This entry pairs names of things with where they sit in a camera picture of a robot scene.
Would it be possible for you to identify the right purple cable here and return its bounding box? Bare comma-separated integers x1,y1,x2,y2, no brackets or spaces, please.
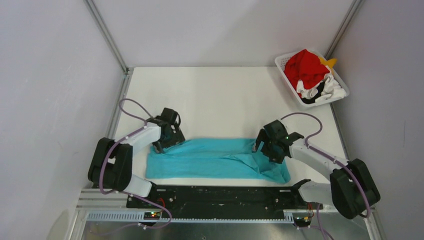
279,111,373,240

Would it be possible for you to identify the right controller board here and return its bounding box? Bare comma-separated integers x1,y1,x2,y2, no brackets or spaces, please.
293,216,312,230

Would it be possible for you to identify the controller board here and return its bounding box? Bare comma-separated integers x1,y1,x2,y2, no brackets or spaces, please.
143,211,162,221
293,216,312,230

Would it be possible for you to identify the white slotted cable duct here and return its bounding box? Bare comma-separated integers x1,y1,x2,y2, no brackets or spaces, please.
86,211,296,224

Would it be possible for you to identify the purple cable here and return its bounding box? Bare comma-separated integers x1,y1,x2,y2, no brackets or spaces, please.
279,111,373,240
98,98,174,231

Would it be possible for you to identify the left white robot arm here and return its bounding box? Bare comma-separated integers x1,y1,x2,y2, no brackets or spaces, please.
87,107,185,208

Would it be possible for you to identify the teal t shirt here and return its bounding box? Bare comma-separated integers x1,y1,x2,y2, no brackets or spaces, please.
145,138,291,184

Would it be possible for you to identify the yellow t shirt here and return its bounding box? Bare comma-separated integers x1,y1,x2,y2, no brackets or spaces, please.
319,57,338,71

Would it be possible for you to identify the red t shirt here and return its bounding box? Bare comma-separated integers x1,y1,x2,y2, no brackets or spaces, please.
283,49,331,90

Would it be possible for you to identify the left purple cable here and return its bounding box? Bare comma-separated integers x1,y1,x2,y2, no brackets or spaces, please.
98,98,174,231

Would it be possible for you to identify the white and black t shirt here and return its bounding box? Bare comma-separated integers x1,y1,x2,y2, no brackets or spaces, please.
295,73,348,104

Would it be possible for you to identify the white plastic laundry basket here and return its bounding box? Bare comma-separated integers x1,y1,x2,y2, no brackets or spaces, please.
274,49,350,109

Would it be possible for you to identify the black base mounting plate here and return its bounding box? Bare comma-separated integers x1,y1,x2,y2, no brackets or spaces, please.
126,183,308,221

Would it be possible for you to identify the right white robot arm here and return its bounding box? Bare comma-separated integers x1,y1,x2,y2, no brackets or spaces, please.
252,120,381,220

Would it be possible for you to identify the left controller board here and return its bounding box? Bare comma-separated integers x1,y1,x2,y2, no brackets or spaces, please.
143,211,162,221

